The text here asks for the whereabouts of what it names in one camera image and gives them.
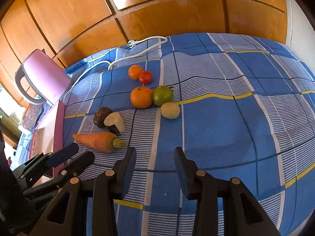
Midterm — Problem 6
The orange carrot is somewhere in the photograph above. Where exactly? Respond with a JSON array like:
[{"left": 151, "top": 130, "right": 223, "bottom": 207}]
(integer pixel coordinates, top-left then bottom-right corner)
[{"left": 72, "top": 132, "right": 125, "bottom": 153}]

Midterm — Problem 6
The eggplant chunk with pale face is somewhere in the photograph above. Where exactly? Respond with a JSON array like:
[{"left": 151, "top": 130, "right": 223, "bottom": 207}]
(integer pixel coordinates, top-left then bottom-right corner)
[{"left": 104, "top": 112, "right": 125, "bottom": 136}]

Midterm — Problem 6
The white kettle power cord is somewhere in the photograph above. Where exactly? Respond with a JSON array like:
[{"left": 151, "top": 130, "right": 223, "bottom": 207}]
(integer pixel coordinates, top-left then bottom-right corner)
[{"left": 70, "top": 35, "right": 169, "bottom": 90}]

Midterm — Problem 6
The small far orange tangerine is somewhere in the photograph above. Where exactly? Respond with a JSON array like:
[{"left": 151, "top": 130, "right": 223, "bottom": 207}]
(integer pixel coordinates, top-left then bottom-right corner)
[{"left": 128, "top": 65, "right": 143, "bottom": 80}]

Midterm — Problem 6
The green tomato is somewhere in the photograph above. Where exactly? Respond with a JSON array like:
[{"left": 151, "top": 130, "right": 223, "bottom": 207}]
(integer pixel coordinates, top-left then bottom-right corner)
[{"left": 153, "top": 86, "right": 173, "bottom": 106}]

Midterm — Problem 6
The wooden wall panelling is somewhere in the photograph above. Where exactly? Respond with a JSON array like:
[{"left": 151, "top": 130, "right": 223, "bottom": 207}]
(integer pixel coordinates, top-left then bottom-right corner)
[{"left": 1, "top": 0, "right": 288, "bottom": 107}]

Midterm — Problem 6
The red tomato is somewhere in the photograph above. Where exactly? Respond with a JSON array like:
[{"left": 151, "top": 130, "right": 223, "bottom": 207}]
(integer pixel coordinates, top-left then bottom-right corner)
[{"left": 138, "top": 71, "right": 153, "bottom": 85}]

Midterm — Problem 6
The blue plaid tablecloth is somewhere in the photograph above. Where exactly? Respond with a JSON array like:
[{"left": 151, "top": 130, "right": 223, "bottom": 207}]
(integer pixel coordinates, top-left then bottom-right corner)
[{"left": 63, "top": 33, "right": 314, "bottom": 235}]

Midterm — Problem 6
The dark round eggplant slice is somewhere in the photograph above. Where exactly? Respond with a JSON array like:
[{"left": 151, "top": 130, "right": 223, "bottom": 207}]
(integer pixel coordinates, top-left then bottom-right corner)
[{"left": 94, "top": 107, "right": 113, "bottom": 128}]

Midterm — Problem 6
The silver ornate tissue box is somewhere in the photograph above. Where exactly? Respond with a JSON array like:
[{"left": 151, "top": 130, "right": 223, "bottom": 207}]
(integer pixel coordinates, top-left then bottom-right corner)
[{"left": 18, "top": 103, "right": 43, "bottom": 135}]

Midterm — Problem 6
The pink electric kettle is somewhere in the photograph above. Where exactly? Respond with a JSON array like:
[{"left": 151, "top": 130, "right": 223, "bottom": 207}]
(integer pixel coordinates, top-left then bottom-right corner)
[{"left": 14, "top": 49, "right": 71, "bottom": 105}]

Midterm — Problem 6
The pale yellow potato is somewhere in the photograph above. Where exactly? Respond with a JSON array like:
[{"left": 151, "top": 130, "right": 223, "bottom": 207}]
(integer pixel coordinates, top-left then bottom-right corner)
[{"left": 161, "top": 102, "right": 181, "bottom": 119}]

